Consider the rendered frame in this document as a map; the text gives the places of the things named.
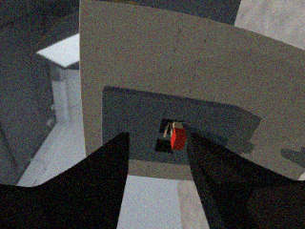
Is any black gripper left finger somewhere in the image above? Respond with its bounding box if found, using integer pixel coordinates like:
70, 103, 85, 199
0, 133, 130, 229

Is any dark grey panel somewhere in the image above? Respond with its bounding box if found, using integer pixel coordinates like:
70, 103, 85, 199
79, 0, 305, 182

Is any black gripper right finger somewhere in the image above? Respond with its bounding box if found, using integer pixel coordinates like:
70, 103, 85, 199
187, 134, 305, 229

